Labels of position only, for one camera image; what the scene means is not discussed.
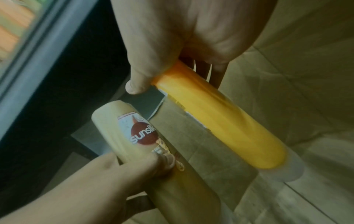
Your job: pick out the grey metal frame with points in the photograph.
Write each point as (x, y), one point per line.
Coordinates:
(47, 43)

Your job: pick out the person's left forearm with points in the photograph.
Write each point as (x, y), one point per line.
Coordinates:
(22, 213)

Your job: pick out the orange packaged goods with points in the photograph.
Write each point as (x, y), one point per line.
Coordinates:
(12, 28)

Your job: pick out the person's right hand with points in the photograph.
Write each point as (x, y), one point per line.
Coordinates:
(171, 28)

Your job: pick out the brown cardboard box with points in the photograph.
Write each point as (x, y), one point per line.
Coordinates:
(304, 87)

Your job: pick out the cream shampoo bottle red label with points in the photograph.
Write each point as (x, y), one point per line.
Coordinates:
(166, 175)

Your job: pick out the orange shampoo bottle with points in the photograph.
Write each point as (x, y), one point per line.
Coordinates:
(224, 122)

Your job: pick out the person's left hand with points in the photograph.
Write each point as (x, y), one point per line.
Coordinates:
(105, 183)

